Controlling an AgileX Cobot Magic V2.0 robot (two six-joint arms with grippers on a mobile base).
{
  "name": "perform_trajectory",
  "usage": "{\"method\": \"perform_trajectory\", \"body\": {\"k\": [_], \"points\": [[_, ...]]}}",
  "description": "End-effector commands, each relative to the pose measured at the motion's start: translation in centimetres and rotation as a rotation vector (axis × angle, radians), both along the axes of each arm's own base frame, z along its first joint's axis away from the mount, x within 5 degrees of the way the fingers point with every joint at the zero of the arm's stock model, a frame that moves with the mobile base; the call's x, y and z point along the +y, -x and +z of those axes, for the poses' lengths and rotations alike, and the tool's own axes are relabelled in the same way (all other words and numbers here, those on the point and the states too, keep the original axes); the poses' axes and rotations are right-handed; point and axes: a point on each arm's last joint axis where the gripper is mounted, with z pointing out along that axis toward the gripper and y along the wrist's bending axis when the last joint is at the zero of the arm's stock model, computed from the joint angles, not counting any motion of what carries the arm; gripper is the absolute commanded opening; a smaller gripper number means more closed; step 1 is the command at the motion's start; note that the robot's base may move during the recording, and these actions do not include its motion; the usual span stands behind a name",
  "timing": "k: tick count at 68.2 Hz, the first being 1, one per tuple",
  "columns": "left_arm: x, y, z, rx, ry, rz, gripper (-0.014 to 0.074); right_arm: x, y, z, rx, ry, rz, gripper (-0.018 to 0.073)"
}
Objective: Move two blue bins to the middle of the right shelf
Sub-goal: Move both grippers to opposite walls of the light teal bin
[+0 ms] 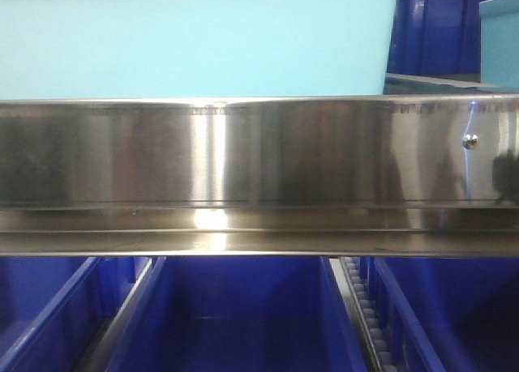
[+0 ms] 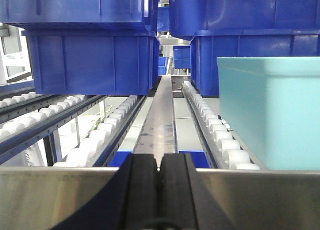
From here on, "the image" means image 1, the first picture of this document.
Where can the light blue plastic bin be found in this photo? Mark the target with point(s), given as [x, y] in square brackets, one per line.
[183, 48]

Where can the dark blue bin lower middle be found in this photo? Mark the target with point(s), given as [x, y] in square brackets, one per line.
[244, 313]

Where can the dark blue bin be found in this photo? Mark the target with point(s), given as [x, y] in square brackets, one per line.
[244, 313]
[435, 37]
[444, 314]
[53, 307]

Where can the white roller track strip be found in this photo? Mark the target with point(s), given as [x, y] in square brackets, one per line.
[364, 318]

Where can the dark blue bin lower right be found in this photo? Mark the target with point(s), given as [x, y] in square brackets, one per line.
[444, 314]

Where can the dark blue bin upper right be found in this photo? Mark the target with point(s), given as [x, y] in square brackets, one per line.
[435, 37]

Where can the dark blue bin lower left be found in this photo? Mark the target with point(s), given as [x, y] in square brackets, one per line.
[53, 307]

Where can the stainless steel shelf front rail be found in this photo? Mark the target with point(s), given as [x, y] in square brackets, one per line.
[355, 175]

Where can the round head rail screw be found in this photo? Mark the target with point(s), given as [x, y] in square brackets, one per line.
[470, 141]

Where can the steel lane divider rail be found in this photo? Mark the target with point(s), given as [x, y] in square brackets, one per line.
[107, 349]

